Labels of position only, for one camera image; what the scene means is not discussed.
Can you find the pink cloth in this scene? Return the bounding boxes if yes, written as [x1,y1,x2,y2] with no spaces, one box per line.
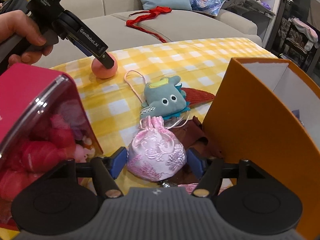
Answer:
[178,183,198,194]

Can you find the brown leather pieces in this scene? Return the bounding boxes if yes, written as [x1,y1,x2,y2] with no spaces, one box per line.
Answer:
[167,116,223,185]

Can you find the pink embroidered pouch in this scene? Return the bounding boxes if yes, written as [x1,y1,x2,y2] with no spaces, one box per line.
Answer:
[126,116,187,182]

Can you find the red corduroy cloth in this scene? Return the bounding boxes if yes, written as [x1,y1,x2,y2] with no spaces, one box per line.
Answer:
[182,88,215,107]

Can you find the pink foam ball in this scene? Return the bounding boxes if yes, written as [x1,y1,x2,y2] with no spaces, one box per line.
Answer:
[91,53,118,79]

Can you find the teal monster plush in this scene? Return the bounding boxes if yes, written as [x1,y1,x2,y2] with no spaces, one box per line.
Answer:
[130,75,190,120]

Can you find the person's left hand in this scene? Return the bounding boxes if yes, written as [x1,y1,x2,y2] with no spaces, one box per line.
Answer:
[1,10,53,68]

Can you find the beige sofa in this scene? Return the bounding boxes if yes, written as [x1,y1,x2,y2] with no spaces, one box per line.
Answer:
[32,0,263,68]

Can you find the yellow checkered tablecloth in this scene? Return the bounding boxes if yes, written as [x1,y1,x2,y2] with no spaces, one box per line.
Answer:
[55,38,272,156]

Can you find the orange cardboard box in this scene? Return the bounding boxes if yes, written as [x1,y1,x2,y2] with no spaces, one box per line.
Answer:
[203,58,319,239]

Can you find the red Wonderlab box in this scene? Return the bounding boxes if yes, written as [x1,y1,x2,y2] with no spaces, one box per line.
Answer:
[1,63,103,230]

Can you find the red ribbon cloth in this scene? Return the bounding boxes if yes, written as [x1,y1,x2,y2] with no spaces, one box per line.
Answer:
[126,6,172,43]

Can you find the black shelf rack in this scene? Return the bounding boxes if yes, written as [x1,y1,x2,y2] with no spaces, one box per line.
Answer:
[277,18,319,77]

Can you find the anime print cushion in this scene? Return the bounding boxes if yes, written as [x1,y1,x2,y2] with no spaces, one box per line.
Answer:
[189,0,226,16]

